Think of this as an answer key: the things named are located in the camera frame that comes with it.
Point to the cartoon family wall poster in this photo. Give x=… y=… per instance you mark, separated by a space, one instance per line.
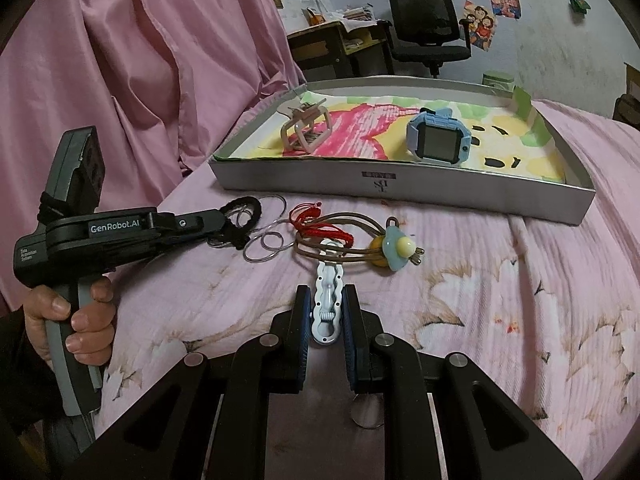
x=477 y=25

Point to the person's left hand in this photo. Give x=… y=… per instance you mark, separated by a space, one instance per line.
x=95 y=310

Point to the stack of papers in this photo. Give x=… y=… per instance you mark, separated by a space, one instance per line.
x=350 y=12

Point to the thin silver bangle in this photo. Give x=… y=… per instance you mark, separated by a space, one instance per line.
x=285 y=206
x=292 y=242
x=246 y=254

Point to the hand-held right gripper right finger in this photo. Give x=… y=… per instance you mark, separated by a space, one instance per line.
x=350 y=330

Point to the dark storage bag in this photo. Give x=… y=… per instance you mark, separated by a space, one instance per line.
x=627 y=110

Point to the blue smartwatch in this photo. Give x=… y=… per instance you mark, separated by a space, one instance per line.
x=435 y=137

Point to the pink curtain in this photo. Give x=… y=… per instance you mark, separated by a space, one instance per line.
x=150 y=60

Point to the pink floral bedsheet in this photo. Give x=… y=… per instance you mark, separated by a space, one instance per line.
x=500 y=285

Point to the wooden desk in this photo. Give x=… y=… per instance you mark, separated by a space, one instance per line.
x=320 y=42

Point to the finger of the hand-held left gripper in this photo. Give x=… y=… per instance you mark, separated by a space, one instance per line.
x=192 y=221
x=200 y=241

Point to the brown cardboard box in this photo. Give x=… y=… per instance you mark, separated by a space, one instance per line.
x=632 y=77

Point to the green plastic stool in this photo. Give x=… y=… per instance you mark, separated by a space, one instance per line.
x=497 y=80

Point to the person's left forearm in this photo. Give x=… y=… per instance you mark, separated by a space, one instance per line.
x=20 y=385

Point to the grey cardboard box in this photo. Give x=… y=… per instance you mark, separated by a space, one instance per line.
x=450 y=195

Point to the black office chair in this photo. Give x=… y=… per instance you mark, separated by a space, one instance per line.
x=425 y=10

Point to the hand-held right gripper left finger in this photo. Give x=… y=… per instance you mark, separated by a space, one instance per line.
x=301 y=330

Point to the green wall ornament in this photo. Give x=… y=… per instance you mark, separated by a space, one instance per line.
x=579 y=6

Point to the beige hair claw clip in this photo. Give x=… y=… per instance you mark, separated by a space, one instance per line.
x=306 y=110

